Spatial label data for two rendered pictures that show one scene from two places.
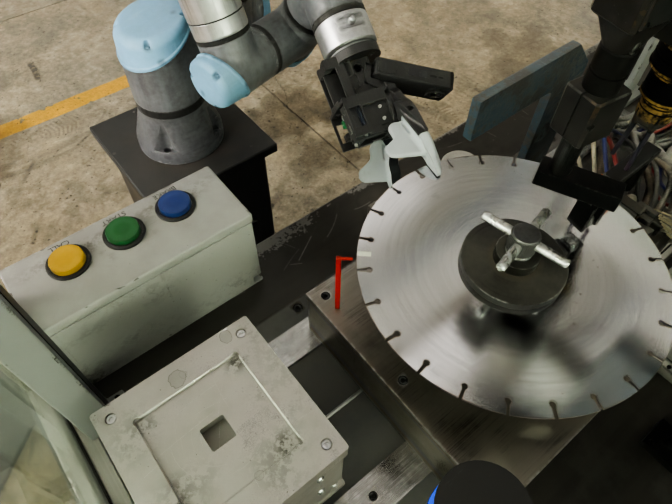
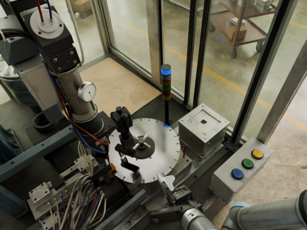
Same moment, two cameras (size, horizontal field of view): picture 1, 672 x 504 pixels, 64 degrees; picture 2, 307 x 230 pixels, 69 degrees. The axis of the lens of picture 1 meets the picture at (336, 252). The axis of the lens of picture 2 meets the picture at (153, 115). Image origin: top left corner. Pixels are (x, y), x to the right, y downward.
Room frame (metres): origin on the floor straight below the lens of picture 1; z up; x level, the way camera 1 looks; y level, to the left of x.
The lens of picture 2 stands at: (0.85, -0.09, 1.77)
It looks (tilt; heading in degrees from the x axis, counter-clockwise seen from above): 49 degrees down; 183
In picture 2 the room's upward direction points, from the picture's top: 5 degrees counter-clockwise
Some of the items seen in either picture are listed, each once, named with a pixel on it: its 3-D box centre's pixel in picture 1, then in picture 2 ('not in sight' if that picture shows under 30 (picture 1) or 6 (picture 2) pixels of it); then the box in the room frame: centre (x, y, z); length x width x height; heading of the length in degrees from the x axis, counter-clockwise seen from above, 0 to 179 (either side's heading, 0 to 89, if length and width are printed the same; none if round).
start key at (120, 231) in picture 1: (124, 233); (247, 164); (0.40, 0.26, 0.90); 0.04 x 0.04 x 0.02
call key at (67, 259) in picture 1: (68, 262); (257, 154); (0.35, 0.31, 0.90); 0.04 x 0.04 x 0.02
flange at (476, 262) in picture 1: (515, 257); (141, 145); (0.33, -0.19, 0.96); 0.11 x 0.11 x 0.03
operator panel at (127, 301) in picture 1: (146, 275); (240, 169); (0.39, 0.25, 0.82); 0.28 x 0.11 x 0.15; 130
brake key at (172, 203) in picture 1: (175, 206); (237, 174); (0.44, 0.20, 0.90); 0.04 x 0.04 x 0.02
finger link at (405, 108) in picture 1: (404, 119); (168, 192); (0.54, -0.08, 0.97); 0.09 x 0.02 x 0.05; 26
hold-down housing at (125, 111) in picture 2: (624, 37); (124, 128); (0.39, -0.23, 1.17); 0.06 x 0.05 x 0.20; 121
